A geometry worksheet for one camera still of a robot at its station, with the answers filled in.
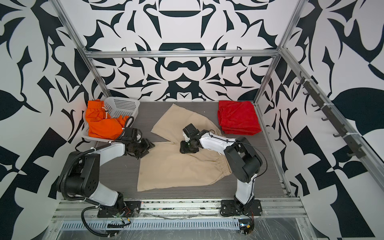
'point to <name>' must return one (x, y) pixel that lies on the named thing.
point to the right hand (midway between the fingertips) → (183, 149)
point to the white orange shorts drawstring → (106, 110)
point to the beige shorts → (163, 166)
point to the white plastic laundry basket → (116, 107)
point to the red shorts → (238, 117)
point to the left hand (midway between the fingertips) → (152, 145)
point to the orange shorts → (101, 125)
